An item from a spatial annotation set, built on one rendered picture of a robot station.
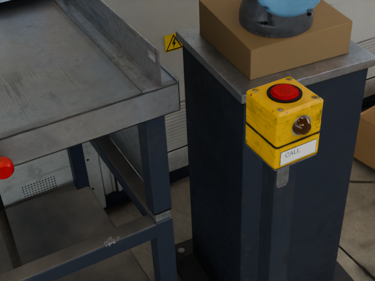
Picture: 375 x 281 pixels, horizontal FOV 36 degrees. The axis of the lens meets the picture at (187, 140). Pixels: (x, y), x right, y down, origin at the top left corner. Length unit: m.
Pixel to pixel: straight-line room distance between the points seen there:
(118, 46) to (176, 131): 0.87
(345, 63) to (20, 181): 1.03
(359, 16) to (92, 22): 1.23
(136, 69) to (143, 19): 0.68
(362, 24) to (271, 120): 1.45
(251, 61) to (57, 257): 0.52
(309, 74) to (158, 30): 0.65
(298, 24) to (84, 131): 0.48
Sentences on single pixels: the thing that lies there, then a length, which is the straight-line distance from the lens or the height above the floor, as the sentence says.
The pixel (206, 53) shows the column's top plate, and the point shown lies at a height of 0.75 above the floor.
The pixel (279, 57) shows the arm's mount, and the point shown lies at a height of 0.78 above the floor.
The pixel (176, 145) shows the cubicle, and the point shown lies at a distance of 1.96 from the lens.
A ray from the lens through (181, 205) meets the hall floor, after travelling 1.97.
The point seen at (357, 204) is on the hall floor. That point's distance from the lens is 2.01.
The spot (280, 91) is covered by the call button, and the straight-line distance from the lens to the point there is 0.82.
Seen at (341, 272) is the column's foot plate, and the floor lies 0.02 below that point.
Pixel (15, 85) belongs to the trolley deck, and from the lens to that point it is 1.02.
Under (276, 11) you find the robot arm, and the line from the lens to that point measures 0.99.
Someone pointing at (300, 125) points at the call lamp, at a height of 0.88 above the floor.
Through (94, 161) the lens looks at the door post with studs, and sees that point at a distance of 1.86.
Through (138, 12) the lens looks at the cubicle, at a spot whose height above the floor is 0.67.
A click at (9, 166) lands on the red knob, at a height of 0.83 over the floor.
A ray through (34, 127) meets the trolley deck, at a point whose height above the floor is 0.85.
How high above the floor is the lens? 1.34
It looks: 37 degrees down
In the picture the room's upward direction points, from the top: 3 degrees counter-clockwise
